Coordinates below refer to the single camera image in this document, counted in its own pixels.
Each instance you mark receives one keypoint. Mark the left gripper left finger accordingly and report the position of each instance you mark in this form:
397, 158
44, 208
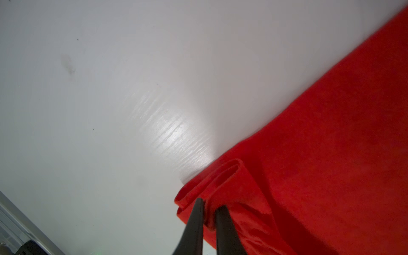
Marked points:
191, 242

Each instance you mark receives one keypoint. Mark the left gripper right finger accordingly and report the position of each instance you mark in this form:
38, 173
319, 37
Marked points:
227, 239

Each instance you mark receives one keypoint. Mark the red t-shirt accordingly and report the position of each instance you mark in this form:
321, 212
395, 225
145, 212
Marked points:
329, 175

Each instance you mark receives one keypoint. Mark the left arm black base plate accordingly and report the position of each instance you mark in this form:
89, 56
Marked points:
31, 248

